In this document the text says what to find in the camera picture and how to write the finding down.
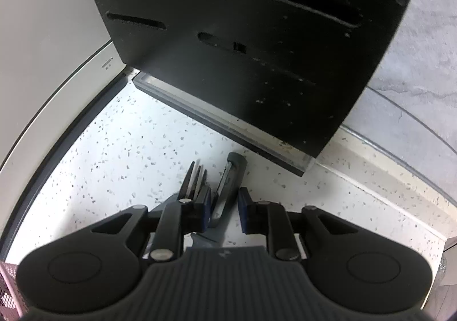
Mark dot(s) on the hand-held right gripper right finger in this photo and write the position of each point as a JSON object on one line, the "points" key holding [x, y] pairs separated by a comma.
{"points": [[244, 214]]}

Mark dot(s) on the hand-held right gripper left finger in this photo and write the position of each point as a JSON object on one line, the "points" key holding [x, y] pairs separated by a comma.
{"points": [[203, 208]]}

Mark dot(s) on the pink mesh utensil holder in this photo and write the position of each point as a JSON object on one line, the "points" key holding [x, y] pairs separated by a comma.
{"points": [[7, 292]]}

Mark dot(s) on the black knife block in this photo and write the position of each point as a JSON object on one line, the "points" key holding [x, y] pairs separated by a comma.
{"points": [[250, 92]]}

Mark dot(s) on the white countertop appliance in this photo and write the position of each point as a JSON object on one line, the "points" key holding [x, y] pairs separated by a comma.
{"points": [[43, 39]]}

